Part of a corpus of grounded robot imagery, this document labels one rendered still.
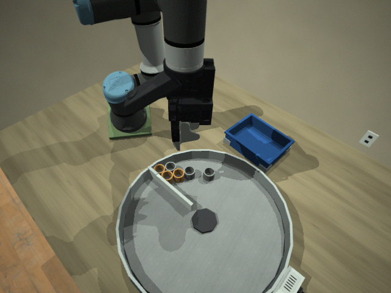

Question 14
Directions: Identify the grey round turntable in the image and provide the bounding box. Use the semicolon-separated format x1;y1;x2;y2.
116;149;305;293

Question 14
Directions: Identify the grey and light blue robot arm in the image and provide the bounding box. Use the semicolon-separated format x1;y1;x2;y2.
72;0;207;132

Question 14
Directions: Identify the grey metal bushing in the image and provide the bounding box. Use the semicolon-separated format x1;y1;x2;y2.
165;162;177;173
184;166;195;180
203;167;215;181

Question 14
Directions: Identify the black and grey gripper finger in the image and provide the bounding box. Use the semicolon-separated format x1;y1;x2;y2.
188;122;199;130
170;112;200;151

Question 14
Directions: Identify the bronze bushing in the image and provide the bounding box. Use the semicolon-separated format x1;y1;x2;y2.
154;164;166;175
161;170;174;184
173;168;185;183

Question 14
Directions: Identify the blue crate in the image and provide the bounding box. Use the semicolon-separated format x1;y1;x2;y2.
223;113;294;173

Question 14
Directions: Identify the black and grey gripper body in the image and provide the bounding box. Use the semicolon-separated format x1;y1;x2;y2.
163;58;215;125

